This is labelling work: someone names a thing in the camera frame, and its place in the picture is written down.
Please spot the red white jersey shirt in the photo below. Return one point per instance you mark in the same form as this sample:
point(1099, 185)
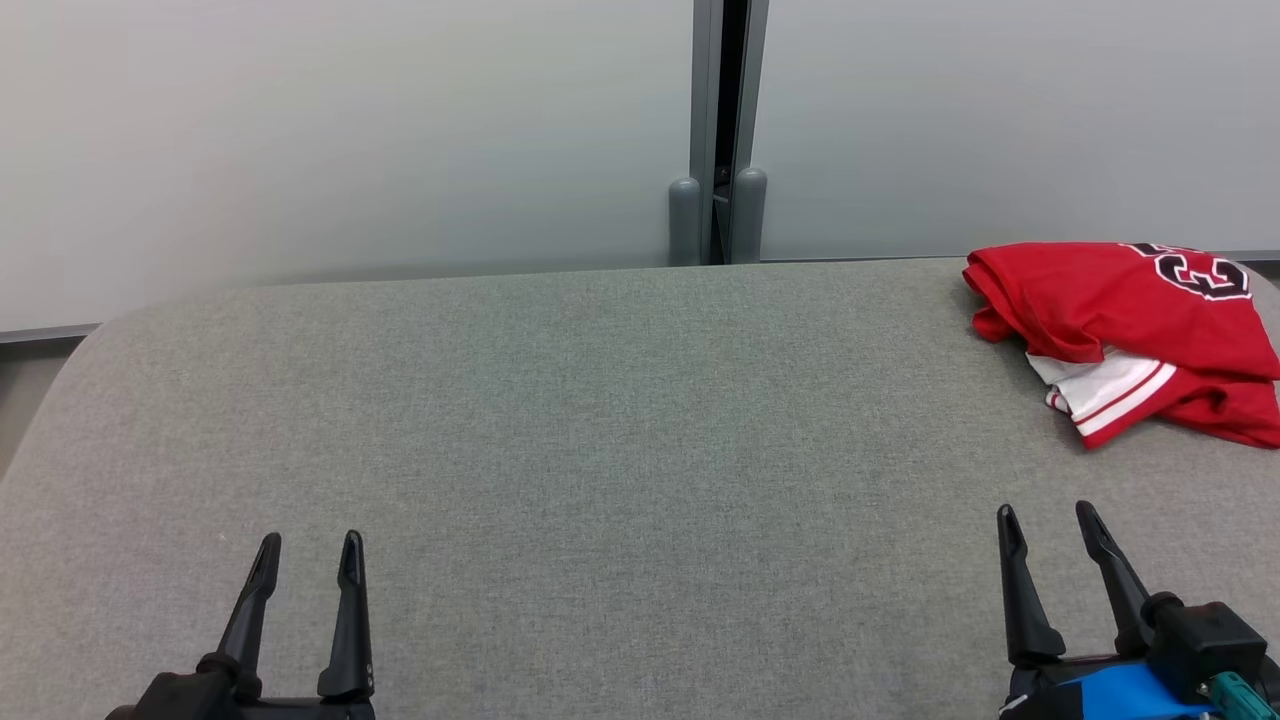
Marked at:
point(1100, 300)

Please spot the teal right camera connector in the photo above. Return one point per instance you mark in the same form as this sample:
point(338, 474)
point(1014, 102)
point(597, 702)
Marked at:
point(1240, 697)

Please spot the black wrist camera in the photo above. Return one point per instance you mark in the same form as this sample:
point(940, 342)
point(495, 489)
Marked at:
point(170, 703)
point(1205, 640)

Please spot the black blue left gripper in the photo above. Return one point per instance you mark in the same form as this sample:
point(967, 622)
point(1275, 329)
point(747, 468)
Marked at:
point(310, 710)

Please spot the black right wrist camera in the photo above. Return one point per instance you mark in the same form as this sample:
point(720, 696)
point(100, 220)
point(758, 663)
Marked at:
point(1205, 640)

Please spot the grey partition post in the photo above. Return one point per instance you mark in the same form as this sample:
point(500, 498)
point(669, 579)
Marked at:
point(703, 100)

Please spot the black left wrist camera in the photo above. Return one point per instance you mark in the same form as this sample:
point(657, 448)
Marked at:
point(170, 703)

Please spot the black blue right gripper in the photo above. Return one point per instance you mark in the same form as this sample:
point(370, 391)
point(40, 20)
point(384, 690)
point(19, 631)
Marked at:
point(1100, 695)

